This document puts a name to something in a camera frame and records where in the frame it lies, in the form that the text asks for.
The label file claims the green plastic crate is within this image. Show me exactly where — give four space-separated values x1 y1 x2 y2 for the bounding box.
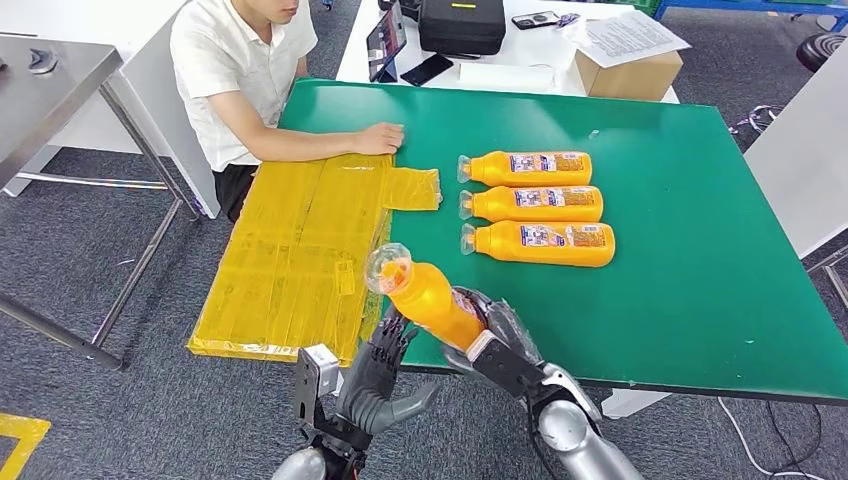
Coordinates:
606 0 666 18

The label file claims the grey metal stand leg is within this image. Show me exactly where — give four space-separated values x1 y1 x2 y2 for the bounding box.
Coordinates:
806 245 848 309

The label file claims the orange detergent bottle clear cap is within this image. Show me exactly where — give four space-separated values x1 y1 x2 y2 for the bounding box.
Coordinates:
364 243 486 352
456 150 594 189
459 220 617 269
458 185 605 224

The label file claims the black smartphone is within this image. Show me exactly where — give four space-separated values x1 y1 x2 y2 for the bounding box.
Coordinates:
400 52 456 88

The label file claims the black floor cable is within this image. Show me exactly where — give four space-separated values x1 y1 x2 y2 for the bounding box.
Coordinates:
765 400 824 475

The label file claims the white table leg base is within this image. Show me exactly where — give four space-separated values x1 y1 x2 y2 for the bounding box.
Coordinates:
601 387 670 421

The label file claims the coiled grey cable bundle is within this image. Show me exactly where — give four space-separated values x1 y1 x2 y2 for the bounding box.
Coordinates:
728 104 786 137

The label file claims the white table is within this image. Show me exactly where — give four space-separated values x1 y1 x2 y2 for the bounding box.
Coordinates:
335 0 682 105

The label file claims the black carrying case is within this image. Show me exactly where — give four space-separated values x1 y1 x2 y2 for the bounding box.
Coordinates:
417 0 507 57

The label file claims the stainless steel table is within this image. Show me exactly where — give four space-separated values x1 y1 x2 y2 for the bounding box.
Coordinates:
0 34 203 372

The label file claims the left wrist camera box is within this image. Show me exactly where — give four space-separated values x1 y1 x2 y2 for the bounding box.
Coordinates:
293 344 342 425

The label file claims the person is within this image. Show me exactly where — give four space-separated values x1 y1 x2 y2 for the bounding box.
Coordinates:
168 0 319 223

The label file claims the brown cardboard box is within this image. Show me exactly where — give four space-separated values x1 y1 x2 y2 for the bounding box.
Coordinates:
573 49 685 103

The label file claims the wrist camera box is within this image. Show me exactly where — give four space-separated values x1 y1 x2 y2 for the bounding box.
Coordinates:
293 344 342 425
465 329 550 400

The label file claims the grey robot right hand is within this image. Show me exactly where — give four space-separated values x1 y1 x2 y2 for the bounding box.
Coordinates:
440 286 546 393

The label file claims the smartphone in dark case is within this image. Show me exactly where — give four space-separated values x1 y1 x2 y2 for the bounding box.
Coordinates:
510 10 562 31

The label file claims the black round stool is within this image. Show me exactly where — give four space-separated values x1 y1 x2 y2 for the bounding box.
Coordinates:
794 31 848 74

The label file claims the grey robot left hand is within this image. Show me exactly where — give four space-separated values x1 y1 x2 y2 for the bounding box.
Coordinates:
334 305 440 437

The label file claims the white board panel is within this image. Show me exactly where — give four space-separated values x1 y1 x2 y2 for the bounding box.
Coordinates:
743 56 848 261

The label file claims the tablet on stand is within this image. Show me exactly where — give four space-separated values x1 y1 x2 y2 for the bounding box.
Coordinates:
365 1 409 84

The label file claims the blue metal rack frame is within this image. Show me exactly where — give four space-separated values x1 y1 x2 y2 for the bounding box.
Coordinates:
652 0 848 33

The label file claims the white floor cable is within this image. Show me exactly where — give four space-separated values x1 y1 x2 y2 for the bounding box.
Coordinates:
717 396 829 480

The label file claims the small grey metal part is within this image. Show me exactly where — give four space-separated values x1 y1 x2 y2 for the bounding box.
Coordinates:
27 47 61 75

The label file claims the person's right hand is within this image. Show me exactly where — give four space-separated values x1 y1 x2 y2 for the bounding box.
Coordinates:
351 121 405 157

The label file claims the yellow taped cardboard mat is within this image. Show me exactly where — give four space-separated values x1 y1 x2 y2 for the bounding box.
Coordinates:
187 153 444 368

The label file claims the printed paper sheet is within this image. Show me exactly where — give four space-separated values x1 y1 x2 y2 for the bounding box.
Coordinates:
563 9 692 70

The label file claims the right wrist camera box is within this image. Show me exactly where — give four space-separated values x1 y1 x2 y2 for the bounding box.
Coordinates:
465 329 550 400

